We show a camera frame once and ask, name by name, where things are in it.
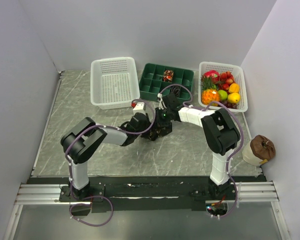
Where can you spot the black gold floral tie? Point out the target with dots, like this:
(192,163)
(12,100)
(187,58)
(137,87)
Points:
(158,132)

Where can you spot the brown paper bag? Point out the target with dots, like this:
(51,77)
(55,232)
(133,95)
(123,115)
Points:
(259,151)

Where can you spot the yellow lemon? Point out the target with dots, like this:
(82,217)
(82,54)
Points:
(233,98)

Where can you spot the orange pineapple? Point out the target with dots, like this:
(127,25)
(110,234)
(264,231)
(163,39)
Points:
(209,91)

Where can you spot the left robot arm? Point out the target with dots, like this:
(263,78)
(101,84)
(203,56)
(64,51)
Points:
(83,140)

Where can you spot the red floral rolled tie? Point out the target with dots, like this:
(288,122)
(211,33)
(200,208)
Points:
(168,76)

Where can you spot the pink dragon fruit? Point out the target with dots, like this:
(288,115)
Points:
(213,74)

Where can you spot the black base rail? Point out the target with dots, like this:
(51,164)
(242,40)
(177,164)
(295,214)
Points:
(143,193)

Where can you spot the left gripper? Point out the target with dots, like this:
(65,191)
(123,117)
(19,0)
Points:
(148,123)

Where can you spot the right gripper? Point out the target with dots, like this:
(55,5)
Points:
(158,113)

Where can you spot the dark grapes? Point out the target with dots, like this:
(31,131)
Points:
(229,105)

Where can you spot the orange fruit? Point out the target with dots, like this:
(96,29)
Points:
(234,88)

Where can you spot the green divided organizer tray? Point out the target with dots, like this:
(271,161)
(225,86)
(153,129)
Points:
(151,82)

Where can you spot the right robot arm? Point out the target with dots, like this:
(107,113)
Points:
(220,131)

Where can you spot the white fruit basket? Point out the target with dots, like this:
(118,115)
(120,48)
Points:
(239,79)

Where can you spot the red strawberries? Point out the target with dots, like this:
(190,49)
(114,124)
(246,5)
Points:
(226,79)

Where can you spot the dark striped rolled tie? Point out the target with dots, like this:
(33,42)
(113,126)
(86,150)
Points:
(175,90)

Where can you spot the green apple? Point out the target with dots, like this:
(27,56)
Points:
(223,95)

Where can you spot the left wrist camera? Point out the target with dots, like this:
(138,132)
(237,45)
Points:
(138,107)

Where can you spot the white empty plastic basket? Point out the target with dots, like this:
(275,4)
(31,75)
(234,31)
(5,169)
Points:
(113,82)

